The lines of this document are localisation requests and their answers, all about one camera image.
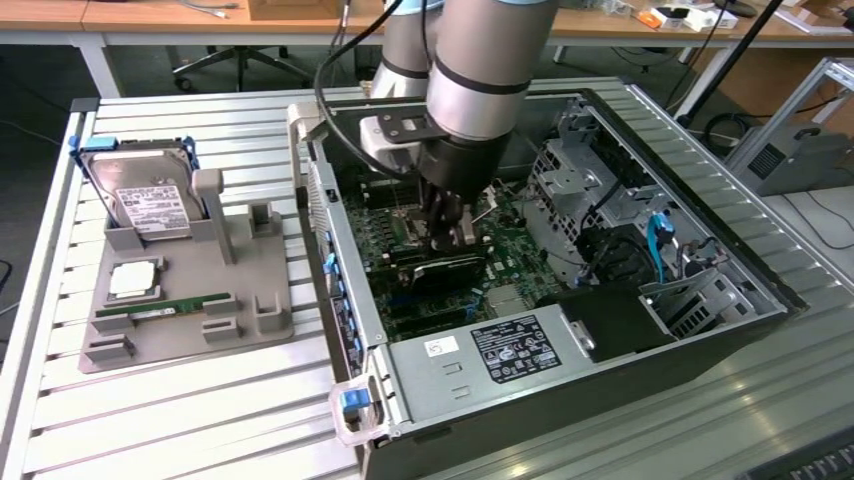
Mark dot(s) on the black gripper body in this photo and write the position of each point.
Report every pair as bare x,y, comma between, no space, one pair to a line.
463,170

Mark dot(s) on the green graphics card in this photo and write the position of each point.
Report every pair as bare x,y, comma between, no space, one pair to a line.
447,272

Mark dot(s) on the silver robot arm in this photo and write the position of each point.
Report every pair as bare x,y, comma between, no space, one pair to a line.
480,60

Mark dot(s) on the silver socket cover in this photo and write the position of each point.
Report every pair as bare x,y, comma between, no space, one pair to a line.
487,205

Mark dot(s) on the green motherboard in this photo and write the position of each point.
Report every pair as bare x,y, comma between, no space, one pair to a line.
520,260

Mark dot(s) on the silver chipset heatsink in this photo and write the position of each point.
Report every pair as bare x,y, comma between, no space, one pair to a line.
508,300

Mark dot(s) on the silver disk bay cage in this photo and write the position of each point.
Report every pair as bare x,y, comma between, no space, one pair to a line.
567,180

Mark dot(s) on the black plastic shroud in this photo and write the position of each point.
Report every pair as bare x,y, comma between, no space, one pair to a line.
607,320

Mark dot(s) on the grey power supply unit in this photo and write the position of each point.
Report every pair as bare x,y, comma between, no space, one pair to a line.
434,385

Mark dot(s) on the wooden desk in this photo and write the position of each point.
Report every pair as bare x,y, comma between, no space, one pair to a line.
53,15
600,30

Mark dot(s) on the blue plastic clip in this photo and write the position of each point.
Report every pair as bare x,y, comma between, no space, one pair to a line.
353,400

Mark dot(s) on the black open PC case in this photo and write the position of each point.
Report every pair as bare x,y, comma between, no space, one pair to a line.
600,400

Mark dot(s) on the grey parts rack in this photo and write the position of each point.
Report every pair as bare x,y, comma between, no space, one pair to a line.
187,280

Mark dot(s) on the black office chair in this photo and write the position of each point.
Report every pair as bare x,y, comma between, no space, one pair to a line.
243,57

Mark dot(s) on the cardboard box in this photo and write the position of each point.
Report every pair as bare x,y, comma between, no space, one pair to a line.
293,10

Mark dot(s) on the orange black device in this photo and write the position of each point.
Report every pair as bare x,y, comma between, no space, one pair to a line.
656,17

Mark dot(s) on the green RAM stick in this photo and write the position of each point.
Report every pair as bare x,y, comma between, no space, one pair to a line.
167,306

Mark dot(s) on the hard disk in blue caddy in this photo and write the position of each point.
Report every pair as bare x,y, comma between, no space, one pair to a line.
147,200

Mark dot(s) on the black stand pole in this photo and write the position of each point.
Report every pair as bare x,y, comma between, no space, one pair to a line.
734,55

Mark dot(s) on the small white box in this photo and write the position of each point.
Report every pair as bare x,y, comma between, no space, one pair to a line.
707,20

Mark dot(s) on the silver CPU chip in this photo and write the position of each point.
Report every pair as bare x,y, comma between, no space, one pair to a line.
133,280

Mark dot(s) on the black keyboard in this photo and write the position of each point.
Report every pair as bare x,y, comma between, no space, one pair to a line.
821,467

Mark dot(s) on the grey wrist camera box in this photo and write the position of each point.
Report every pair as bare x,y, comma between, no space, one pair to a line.
383,145

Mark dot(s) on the perforated metal bracket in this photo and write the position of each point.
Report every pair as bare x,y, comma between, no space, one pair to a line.
720,295

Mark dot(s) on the aluminium profile frame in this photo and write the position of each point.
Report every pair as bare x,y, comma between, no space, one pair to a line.
800,95

